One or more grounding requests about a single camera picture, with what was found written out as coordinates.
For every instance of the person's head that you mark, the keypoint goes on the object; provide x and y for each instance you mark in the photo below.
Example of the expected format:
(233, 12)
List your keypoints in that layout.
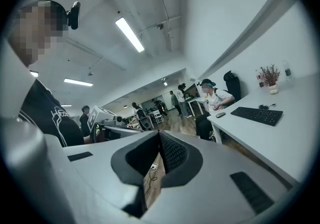
(35, 32)

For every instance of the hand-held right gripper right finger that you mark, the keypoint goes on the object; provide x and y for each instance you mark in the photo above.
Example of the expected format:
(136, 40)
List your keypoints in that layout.
(215, 183)

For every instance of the grey computer mouse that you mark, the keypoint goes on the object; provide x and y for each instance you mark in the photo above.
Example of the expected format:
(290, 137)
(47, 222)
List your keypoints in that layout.
(220, 114)

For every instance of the long ceiling light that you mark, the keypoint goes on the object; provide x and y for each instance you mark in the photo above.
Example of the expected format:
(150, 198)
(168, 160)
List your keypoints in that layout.
(78, 82)
(130, 35)

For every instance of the person's black printed T-shirt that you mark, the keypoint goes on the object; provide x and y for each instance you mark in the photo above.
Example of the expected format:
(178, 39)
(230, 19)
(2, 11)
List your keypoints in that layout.
(50, 120)

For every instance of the small white table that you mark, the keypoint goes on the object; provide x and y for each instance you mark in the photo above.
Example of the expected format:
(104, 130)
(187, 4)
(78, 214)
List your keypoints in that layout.
(197, 104)

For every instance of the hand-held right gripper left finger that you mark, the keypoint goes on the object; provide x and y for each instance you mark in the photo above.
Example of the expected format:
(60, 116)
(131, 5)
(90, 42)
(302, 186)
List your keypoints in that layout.
(100, 168)

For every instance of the white chair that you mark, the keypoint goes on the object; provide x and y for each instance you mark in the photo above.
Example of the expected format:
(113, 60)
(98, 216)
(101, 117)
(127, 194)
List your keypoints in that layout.
(158, 115)

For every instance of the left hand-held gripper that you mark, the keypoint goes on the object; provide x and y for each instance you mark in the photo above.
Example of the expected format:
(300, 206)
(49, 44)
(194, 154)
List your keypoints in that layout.
(100, 115)

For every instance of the black mesh office chair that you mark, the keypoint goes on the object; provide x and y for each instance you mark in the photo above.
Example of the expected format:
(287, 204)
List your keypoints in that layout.
(232, 86)

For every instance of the small bottle with red cap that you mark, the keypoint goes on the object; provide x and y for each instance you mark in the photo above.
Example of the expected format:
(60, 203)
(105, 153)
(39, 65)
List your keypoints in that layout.
(260, 80)

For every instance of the clear bottle green label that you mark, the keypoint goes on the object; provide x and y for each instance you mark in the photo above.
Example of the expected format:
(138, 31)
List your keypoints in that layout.
(288, 72)

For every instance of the reddish plant in white pot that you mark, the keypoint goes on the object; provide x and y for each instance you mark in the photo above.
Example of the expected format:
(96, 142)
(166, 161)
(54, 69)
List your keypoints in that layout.
(270, 77)

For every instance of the white power strip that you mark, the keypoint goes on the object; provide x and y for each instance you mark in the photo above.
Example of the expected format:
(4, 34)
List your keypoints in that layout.
(153, 167)

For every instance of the black head-worn camera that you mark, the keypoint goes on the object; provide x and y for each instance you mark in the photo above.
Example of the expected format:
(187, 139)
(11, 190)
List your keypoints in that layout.
(74, 16)

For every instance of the black keyboard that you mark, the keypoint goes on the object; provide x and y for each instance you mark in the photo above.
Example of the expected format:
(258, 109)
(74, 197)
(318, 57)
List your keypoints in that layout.
(257, 115)

